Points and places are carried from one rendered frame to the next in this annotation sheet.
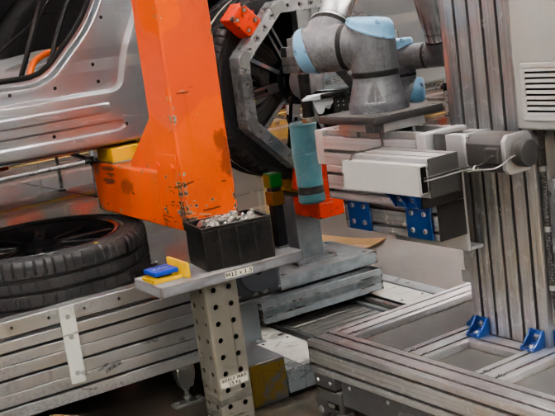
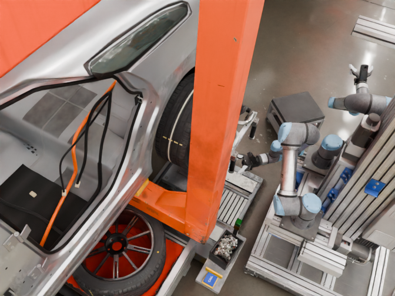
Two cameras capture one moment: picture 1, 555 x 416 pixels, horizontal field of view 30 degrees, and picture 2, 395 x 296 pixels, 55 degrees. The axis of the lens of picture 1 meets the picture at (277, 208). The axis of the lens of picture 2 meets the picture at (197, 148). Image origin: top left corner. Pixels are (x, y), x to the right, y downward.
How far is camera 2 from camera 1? 292 cm
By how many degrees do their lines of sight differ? 51
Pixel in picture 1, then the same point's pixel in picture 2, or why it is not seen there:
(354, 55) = (305, 216)
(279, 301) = not seen: hidden behind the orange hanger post
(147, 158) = (171, 211)
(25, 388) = not seen: outside the picture
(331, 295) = not seen: hidden behind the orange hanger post
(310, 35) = (287, 208)
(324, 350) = (256, 268)
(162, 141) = (194, 222)
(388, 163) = (324, 263)
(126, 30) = (143, 146)
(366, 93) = (305, 225)
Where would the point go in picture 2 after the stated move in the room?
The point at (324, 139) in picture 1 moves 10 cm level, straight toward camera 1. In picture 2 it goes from (273, 222) to (281, 235)
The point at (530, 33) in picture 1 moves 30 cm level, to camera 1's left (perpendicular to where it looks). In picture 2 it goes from (386, 227) to (348, 252)
